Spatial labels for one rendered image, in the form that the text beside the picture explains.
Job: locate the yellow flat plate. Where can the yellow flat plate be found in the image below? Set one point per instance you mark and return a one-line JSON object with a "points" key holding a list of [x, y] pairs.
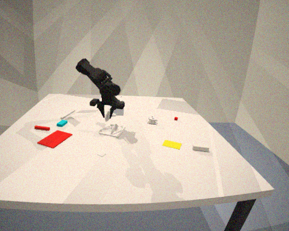
{"points": [[172, 144]]}

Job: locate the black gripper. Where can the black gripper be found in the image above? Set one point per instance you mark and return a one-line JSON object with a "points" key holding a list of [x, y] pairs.
{"points": [[107, 100]]}

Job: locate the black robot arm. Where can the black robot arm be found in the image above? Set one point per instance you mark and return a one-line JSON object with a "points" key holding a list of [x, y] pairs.
{"points": [[99, 78]]}

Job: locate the teal rectangular block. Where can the teal rectangular block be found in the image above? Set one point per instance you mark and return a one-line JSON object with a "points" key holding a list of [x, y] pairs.
{"points": [[62, 123]]}

